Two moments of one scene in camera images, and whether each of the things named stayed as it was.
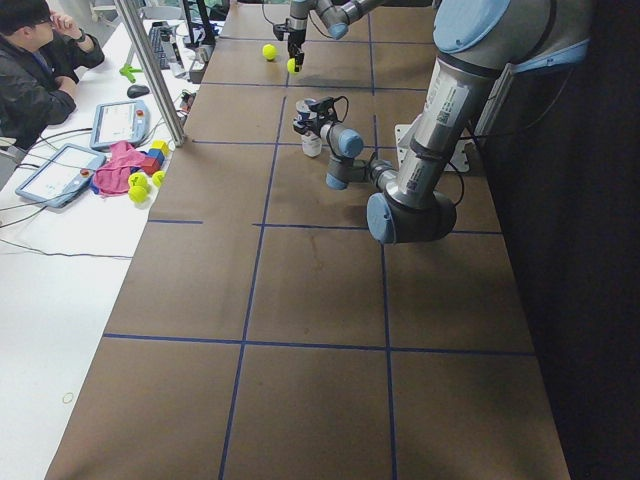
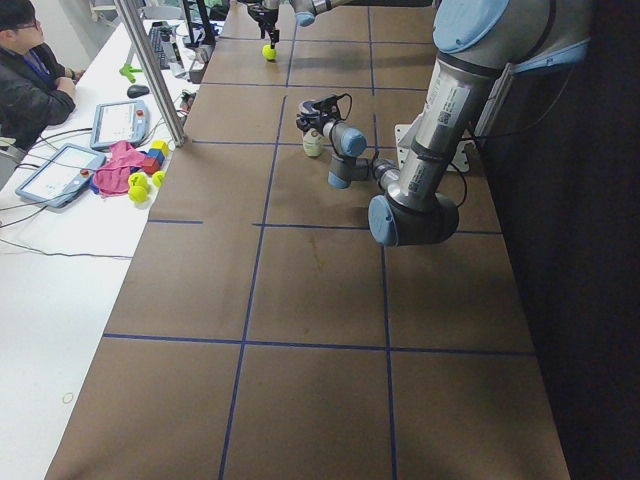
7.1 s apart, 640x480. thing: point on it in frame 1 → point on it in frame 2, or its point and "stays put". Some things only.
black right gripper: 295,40 → 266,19
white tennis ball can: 312,145 stays put
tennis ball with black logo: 269,51 stays put
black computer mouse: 136,91 stays put
